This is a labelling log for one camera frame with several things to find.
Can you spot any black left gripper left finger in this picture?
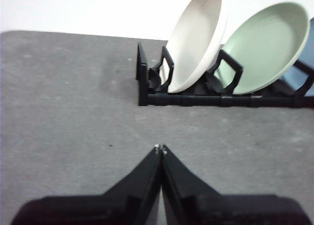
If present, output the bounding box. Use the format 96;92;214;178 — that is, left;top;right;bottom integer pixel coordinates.
11;143;162;225

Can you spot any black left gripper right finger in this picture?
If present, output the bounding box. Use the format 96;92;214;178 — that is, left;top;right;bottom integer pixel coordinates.
160;143;311;225

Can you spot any green plate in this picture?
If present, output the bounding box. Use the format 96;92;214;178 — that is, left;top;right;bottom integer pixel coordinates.
213;1;311;95

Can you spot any black plate rack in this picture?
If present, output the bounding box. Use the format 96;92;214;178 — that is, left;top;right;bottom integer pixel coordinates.
135;42;314;110

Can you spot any white plate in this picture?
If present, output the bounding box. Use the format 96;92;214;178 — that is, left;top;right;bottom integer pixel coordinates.
167;0;228;93

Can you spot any blue plate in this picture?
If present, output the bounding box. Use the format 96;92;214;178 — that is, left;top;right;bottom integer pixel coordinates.
279;17;314;98

